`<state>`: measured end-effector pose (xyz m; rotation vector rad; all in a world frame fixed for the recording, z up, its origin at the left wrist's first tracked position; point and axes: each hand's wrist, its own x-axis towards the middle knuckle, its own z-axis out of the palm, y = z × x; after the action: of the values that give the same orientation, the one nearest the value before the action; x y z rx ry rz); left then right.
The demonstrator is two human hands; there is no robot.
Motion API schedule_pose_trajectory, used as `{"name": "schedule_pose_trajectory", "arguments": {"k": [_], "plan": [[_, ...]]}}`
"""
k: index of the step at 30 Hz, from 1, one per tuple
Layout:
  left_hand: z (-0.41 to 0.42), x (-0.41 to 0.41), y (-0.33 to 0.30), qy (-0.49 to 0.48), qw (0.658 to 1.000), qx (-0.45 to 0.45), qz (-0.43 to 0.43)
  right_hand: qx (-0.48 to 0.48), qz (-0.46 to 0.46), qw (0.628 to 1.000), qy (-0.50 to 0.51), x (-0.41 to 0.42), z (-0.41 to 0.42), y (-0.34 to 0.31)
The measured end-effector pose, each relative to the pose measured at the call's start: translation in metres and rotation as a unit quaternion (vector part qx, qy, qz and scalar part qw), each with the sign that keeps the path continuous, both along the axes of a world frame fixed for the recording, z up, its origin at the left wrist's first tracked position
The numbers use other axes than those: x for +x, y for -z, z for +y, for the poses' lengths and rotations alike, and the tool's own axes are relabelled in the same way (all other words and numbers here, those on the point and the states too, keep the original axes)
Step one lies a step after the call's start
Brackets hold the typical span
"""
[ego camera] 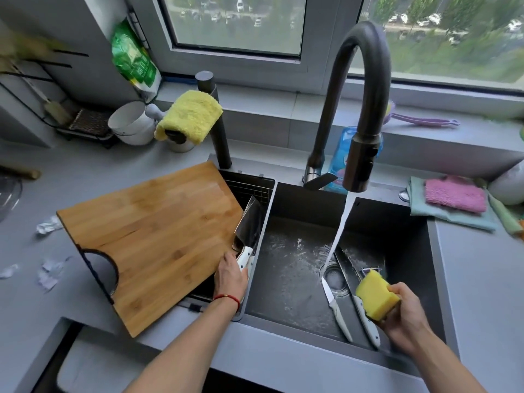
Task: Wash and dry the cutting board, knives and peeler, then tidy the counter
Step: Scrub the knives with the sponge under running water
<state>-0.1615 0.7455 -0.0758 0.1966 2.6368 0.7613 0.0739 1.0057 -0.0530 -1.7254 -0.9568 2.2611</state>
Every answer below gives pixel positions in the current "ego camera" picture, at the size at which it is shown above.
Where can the person's right hand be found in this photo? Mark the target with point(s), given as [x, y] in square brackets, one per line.
[409, 323]

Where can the person's left hand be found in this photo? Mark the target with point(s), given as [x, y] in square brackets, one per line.
[229, 280]

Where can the person's left fingers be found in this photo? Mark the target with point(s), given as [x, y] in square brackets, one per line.
[239, 274]

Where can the person's right thumb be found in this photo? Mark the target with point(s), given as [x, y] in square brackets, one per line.
[396, 288]

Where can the yellow sponge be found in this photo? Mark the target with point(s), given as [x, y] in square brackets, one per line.
[374, 296]

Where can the person's left forearm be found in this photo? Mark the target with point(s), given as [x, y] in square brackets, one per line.
[188, 347]

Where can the person's right forearm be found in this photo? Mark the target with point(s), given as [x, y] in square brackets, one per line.
[442, 368]

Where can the metal peeler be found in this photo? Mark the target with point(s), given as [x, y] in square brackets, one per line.
[370, 272]

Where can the dark grey sink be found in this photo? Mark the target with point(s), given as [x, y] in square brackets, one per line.
[294, 282]

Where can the sink drain strainer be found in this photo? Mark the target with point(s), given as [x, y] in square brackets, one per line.
[337, 280]

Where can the light green cloth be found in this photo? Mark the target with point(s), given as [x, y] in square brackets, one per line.
[425, 212]

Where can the wooden cutting board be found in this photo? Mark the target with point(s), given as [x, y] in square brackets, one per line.
[155, 237]

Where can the chrome drain knob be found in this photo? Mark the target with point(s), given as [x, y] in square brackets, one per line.
[404, 196]

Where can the pink cloth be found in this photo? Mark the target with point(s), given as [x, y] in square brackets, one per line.
[456, 196]

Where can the blue dish soap bottle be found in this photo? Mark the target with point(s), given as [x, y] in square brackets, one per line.
[343, 159]

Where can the dark grey straight tap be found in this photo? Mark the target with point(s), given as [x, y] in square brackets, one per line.
[221, 135]

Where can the white bowl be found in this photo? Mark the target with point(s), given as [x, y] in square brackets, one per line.
[509, 184]

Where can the yellow cloth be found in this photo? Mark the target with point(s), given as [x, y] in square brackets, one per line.
[188, 116]

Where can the purple dish brush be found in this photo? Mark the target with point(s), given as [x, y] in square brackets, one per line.
[421, 119]

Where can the white ceramic jar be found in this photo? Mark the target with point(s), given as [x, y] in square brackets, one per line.
[163, 112]

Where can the white enamel pot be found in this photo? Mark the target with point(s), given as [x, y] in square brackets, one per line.
[131, 124]

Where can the crumpled paper scrap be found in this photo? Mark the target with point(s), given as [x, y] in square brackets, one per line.
[49, 225]
[8, 271]
[51, 272]

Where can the dark grey gooseneck faucet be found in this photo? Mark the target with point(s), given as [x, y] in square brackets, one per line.
[368, 98]

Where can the metal mesh scrubber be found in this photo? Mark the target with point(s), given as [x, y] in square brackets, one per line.
[90, 120]

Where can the green plastic bag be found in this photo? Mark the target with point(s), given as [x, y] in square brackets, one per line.
[135, 65]

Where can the glass lid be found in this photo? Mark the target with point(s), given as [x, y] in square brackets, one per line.
[8, 196]

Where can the grey window frame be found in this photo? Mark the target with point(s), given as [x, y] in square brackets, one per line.
[319, 44]

